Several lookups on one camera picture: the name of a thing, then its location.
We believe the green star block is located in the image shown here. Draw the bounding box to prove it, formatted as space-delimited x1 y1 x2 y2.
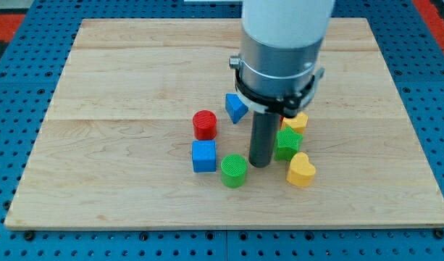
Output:
274 127 303 161

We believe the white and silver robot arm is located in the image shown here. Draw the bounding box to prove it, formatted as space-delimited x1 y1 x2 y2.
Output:
230 0 335 118

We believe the red cylinder block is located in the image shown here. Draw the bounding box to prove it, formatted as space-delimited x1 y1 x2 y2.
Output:
192 110 217 140

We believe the blue triangle block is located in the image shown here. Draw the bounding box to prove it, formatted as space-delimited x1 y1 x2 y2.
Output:
225 94 248 124

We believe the blue cube block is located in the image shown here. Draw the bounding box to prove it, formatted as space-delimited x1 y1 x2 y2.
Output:
192 140 217 173

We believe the green cylinder block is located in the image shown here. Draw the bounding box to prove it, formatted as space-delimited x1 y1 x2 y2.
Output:
220 154 248 189

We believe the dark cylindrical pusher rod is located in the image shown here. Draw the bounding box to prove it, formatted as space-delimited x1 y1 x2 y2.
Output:
249 112 280 168

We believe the yellow pentagon block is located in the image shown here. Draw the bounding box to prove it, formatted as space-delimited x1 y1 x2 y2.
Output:
280 112 309 134

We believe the yellow heart block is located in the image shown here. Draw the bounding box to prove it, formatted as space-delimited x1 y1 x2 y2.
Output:
286 152 317 187

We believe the wooden board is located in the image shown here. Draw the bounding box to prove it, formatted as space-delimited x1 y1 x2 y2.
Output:
4 18 444 231

